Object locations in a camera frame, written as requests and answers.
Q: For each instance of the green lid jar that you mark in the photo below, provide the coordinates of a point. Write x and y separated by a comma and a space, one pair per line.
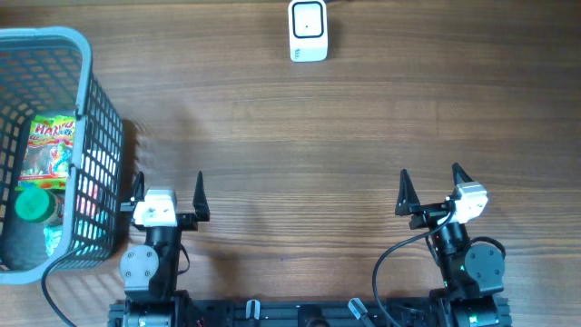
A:
35, 205

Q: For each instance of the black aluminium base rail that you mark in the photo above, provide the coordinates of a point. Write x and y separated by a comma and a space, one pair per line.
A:
405, 311

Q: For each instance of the red orange snack pack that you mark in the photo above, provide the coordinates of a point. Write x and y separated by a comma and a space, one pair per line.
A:
86, 201

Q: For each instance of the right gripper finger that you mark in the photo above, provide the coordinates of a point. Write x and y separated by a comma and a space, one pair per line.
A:
407, 202
459, 175

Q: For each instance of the teal wet wipes pack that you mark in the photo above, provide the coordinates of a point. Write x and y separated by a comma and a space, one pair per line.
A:
52, 237

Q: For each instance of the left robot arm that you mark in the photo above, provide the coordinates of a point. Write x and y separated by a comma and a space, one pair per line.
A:
150, 271

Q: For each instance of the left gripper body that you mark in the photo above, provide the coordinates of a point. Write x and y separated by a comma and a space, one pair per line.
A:
187, 222

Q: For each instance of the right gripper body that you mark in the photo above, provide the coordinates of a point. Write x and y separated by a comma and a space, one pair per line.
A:
428, 215

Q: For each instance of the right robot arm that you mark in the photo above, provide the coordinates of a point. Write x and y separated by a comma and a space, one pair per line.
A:
472, 269

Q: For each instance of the white barcode scanner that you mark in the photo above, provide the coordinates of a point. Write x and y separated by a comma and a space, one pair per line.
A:
308, 30

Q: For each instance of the Haribo gummy candy bag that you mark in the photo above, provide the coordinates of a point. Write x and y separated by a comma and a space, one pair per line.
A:
48, 153

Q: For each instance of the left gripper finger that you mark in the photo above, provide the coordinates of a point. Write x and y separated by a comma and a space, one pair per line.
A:
199, 201
137, 189

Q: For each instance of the grey plastic mesh basket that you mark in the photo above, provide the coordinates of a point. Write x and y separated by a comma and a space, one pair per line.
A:
49, 71

